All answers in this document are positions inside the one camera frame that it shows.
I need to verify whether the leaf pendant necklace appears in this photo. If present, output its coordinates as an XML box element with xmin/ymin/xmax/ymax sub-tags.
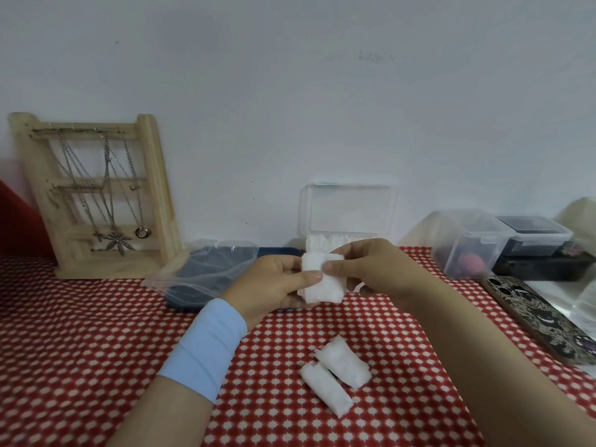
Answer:
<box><xmin>100</xmin><ymin>132</ymin><xmax>136</xmax><ymax>256</ymax></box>

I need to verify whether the clear cotton pad box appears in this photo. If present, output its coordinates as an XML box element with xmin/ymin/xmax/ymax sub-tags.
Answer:
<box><xmin>299</xmin><ymin>183</ymin><xmax>400</xmax><ymax>296</ymax></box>

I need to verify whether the dark blue pouch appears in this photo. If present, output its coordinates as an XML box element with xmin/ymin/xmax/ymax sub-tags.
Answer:
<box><xmin>165</xmin><ymin>246</ymin><xmax>304</xmax><ymax>314</ymax></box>

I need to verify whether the red checkered tablecloth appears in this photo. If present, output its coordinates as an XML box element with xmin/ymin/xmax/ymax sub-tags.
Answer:
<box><xmin>0</xmin><ymin>246</ymin><xmax>596</xmax><ymax>447</ymax></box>

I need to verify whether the clear plastic water bottle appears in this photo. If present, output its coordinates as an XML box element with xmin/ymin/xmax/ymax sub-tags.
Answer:
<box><xmin>575</xmin><ymin>279</ymin><xmax>596</xmax><ymax>329</ymax></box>

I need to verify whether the wooden jewelry stand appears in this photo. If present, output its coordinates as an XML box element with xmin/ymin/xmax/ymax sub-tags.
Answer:
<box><xmin>7</xmin><ymin>112</ymin><xmax>185</xmax><ymax>280</ymax></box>

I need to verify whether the person's right forearm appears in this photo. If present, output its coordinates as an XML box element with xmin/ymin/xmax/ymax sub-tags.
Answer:
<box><xmin>409</xmin><ymin>274</ymin><xmax>596</xmax><ymax>447</ymax></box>

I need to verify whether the person's left forearm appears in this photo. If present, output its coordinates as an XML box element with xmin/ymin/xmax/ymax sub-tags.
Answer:
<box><xmin>104</xmin><ymin>376</ymin><xmax>215</xmax><ymax>447</ymax></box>

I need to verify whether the white cloth square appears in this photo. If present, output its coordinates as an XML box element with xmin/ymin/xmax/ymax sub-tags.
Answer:
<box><xmin>314</xmin><ymin>335</ymin><xmax>373</xmax><ymax>392</ymax></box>
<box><xmin>297</xmin><ymin>251</ymin><xmax>348</xmax><ymax>305</ymax></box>
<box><xmin>297</xmin><ymin>361</ymin><xmax>353</xmax><ymax>420</ymax></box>

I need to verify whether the pink makeup sponge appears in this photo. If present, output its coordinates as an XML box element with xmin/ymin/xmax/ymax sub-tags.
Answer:
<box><xmin>458</xmin><ymin>253</ymin><xmax>486</xmax><ymax>275</ymax></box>

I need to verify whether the ring pendant necklace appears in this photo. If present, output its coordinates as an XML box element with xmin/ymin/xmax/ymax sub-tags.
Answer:
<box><xmin>122</xmin><ymin>134</ymin><xmax>151</xmax><ymax>240</ymax></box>

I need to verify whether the black tray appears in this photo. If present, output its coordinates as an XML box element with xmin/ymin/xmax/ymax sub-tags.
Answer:
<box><xmin>492</xmin><ymin>251</ymin><xmax>596</xmax><ymax>282</ymax></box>

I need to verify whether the beige plastic tub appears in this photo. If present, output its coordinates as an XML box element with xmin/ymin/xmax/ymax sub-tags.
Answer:
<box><xmin>554</xmin><ymin>197</ymin><xmax>596</xmax><ymax>247</ymax></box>

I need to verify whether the clear container with black contents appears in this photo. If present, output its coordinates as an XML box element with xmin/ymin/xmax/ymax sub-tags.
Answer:
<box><xmin>495</xmin><ymin>216</ymin><xmax>574</xmax><ymax>258</ymax></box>

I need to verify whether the light blue wristband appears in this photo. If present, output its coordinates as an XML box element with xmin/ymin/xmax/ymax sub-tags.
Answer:
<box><xmin>157</xmin><ymin>298</ymin><xmax>248</xmax><ymax>405</ymax></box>

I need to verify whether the clear lidded plastic container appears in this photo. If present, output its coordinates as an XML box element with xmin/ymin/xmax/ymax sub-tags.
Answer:
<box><xmin>402</xmin><ymin>209</ymin><xmax>515</xmax><ymax>280</ymax></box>

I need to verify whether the phone with patterned case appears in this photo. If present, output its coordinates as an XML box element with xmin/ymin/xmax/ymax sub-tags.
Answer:
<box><xmin>480</xmin><ymin>274</ymin><xmax>596</xmax><ymax>366</ymax></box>

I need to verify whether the clear plastic bag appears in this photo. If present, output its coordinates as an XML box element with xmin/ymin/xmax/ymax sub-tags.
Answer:
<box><xmin>141</xmin><ymin>238</ymin><xmax>260</xmax><ymax>308</ymax></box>

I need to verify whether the red framed mirror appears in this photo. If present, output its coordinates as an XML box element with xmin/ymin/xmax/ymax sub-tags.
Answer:
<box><xmin>0</xmin><ymin>179</ymin><xmax>55</xmax><ymax>259</ymax></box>

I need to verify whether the person's left hand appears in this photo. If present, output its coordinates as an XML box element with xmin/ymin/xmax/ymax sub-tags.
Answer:
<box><xmin>221</xmin><ymin>254</ymin><xmax>323</xmax><ymax>332</ymax></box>

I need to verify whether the person's right hand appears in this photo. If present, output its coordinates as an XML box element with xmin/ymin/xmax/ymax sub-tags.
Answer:
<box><xmin>322</xmin><ymin>238</ymin><xmax>443</xmax><ymax>301</ymax></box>

